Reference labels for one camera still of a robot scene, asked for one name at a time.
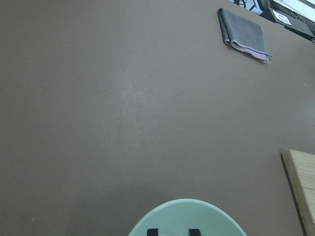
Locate black power adapter box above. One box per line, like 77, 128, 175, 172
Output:
260, 7, 315, 41

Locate wooden cutting board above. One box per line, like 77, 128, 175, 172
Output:
282, 149, 315, 236

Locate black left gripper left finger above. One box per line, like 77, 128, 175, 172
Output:
146, 228, 158, 236

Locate light green bowl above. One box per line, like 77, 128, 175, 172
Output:
129, 199, 246, 236

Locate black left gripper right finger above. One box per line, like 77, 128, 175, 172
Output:
189, 229, 200, 236

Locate folded grey purple cloth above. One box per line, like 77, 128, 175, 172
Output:
217, 8, 272, 63

